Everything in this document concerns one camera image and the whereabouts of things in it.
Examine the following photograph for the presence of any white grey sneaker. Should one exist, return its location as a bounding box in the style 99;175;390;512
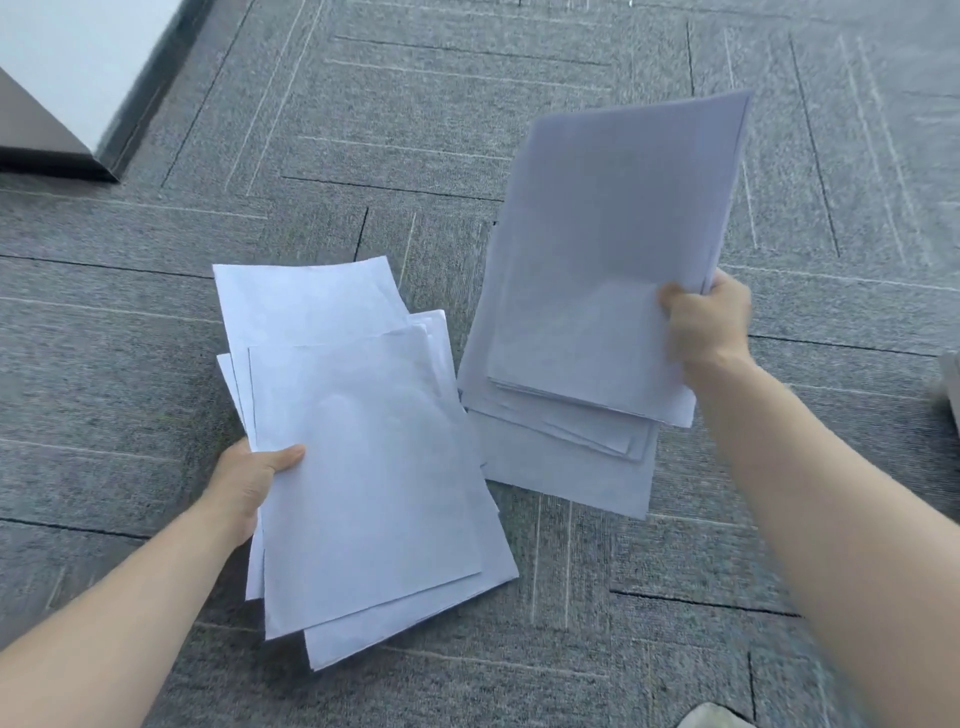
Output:
677;701;740;728

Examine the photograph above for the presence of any pale grey drawer cabinet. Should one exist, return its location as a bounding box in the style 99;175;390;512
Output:
937;348;960;436

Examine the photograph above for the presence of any person's left forearm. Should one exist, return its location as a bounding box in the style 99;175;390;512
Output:
0;506;256;728

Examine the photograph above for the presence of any white column with dark skirting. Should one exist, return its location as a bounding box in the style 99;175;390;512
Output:
0;0;219;184

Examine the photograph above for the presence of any person's right hand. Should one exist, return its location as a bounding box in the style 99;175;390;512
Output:
657;267;755;391

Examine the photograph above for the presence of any person's left hand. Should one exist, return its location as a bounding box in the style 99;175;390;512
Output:
191;437;307;553

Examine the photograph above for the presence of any person's right forearm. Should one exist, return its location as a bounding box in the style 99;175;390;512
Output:
678;352;960;728

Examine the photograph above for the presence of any thin white paper bundle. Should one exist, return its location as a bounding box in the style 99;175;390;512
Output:
455;89;754;521

